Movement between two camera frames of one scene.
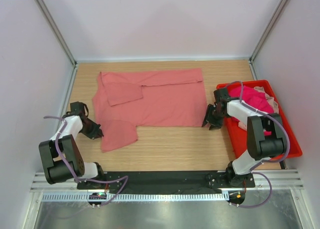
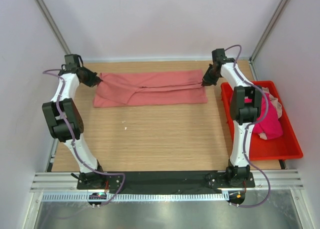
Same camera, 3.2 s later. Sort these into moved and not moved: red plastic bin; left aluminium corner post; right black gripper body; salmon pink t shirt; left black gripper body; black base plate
Moved: salmon pink t shirt; right black gripper body; left black gripper body
Not moved: black base plate; left aluminium corner post; red plastic bin
